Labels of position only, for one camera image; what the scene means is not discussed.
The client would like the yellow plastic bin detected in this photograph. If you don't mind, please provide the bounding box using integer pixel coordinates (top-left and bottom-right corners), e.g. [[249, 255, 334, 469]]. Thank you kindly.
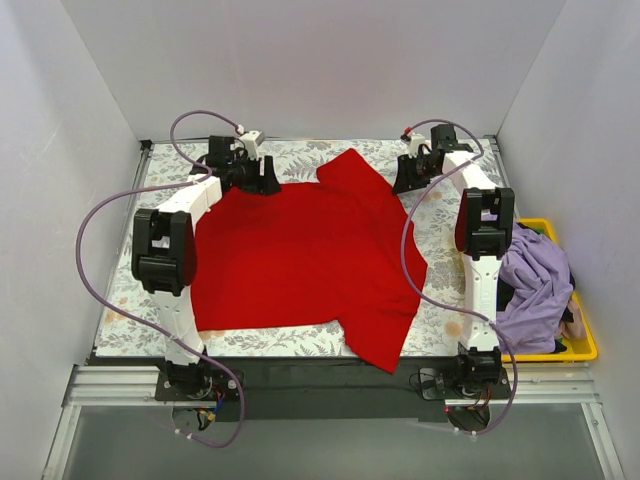
[[496, 220, 597, 362]]

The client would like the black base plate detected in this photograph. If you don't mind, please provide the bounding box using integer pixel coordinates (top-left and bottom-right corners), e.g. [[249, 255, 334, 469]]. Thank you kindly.
[[154, 357, 513, 429]]

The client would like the purple cable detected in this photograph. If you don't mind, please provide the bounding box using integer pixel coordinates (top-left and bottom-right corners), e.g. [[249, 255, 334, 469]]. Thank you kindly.
[[399, 118, 521, 436], [75, 109, 247, 449]]

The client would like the lilac t shirt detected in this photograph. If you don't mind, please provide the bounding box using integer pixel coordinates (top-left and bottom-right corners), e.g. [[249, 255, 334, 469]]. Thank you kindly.
[[497, 223, 574, 354]]

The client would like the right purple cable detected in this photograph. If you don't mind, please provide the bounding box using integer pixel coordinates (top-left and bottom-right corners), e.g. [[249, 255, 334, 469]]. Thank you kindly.
[[399, 118, 521, 436]]

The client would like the pink garment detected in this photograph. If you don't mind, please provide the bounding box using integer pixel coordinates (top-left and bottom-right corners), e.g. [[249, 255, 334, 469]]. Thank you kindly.
[[557, 300, 587, 340]]

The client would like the aluminium frame rail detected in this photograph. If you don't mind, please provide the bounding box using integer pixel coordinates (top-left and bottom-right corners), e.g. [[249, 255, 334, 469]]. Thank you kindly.
[[63, 363, 600, 407]]

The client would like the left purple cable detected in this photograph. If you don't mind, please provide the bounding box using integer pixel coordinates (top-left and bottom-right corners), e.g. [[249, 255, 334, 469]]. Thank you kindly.
[[75, 109, 247, 449]]

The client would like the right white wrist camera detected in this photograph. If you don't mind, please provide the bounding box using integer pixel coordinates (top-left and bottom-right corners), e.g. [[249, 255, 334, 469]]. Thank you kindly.
[[400, 127, 426, 158]]

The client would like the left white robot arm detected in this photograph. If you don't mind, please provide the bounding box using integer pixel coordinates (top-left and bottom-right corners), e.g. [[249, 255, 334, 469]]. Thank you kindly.
[[131, 130, 281, 400]]

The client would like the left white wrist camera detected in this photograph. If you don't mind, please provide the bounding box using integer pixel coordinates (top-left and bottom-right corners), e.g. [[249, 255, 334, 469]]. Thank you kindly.
[[238, 130, 265, 161]]

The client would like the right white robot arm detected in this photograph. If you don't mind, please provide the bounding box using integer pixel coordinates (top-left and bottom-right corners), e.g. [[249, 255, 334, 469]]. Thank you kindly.
[[392, 120, 515, 398]]

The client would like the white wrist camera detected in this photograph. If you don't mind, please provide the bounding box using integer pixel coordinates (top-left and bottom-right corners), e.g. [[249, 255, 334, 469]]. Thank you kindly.
[[238, 130, 265, 161], [400, 127, 426, 158]]

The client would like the red t shirt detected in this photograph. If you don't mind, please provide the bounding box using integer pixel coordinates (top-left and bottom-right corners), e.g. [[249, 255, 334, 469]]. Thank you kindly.
[[191, 149, 428, 372]]

